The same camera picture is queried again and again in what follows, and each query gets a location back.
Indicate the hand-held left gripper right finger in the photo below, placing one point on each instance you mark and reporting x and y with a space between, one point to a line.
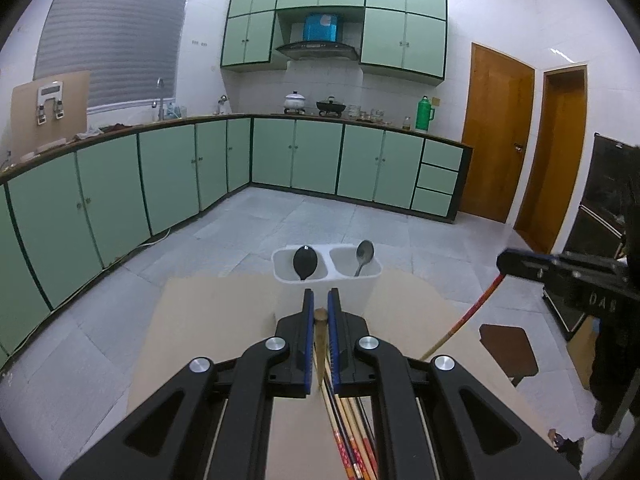
333 340

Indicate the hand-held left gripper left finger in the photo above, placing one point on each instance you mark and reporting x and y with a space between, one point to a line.
310 340

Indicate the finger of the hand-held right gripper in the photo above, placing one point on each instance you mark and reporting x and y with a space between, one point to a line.
525 264

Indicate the wooden chopstick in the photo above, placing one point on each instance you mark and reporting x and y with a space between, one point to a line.
320 350
364 430

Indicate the white two-compartment utensil holder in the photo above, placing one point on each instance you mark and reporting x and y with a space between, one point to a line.
350 290

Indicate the red and yellow chopstick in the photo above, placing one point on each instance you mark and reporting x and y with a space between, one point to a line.
460 317

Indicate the dark red patterned chopstick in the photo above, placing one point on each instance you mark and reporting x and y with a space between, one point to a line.
336 435

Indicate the yellow patterned chopstick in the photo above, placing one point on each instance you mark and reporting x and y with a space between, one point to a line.
352 440

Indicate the black spoon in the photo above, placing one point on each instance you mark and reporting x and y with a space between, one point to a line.
305 260

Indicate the brown stool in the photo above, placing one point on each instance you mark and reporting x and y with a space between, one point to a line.
507 352

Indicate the metal spoon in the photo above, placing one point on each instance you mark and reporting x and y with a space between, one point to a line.
365 252

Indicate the open wooden doorway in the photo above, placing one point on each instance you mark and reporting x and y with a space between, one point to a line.
540 160

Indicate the black cabinet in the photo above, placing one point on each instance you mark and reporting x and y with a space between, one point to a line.
605 185

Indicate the green drawer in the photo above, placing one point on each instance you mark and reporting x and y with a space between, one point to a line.
432 201
442 155
437 179

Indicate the wooden door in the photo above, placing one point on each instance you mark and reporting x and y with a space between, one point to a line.
495 135

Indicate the green thermos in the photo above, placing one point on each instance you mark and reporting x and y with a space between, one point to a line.
425 115

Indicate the glass jar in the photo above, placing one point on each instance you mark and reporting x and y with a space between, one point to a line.
378 115
355 111

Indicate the black wok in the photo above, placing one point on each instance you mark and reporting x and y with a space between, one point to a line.
331 106

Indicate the white pot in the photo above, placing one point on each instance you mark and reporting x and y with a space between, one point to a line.
295 101

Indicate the green base cabinet run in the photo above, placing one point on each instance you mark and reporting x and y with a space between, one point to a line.
110 195

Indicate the white bottle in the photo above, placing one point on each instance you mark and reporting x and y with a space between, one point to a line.
223 105

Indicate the clear glass cups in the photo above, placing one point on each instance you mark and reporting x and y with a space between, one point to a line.
176 111

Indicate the dark rag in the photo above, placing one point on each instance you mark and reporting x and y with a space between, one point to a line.
117 128

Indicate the metal faucet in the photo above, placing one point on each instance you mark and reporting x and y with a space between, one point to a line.
160 95

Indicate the range hood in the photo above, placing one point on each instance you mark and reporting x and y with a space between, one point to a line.
317 51

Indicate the white rag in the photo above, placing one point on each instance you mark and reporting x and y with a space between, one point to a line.
89 134

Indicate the blue box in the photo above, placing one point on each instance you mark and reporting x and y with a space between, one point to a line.
321 27

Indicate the brown wooden board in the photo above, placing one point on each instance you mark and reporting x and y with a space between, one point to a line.
75 110

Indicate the grey window blind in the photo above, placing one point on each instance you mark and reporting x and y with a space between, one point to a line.
115 35

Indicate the green wall cabinet unit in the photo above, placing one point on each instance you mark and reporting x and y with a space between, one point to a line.
420 40

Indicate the white bracket device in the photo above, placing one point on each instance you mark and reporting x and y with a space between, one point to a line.
50 92

